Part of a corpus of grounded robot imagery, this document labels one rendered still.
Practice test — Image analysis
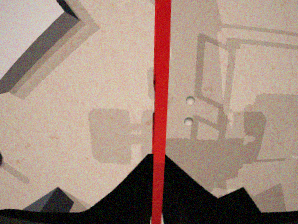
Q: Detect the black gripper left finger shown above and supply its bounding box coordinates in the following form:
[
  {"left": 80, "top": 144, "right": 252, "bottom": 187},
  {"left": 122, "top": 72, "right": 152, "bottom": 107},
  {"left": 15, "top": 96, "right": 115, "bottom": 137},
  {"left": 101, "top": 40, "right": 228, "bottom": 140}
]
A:
[{"left": 0, "top": 155, "right": 154, "bottom": 224}]

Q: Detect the grey rectangular block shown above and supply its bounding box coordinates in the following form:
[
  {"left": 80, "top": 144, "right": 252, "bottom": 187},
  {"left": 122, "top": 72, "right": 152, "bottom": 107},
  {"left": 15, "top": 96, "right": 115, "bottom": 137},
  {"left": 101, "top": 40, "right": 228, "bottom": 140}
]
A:
[
  {"left": 0, "top": 0, "right": 80, "bottom": 93},
  {"left": 21, "top": 188, "right": 73, "bottom": 213}
]

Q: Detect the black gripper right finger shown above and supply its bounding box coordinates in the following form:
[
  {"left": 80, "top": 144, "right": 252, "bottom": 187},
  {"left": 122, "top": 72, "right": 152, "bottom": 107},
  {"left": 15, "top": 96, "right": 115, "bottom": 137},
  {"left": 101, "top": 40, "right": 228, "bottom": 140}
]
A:
[{"left": 161, "top": 155, "right": 298, "bottom": 224}]

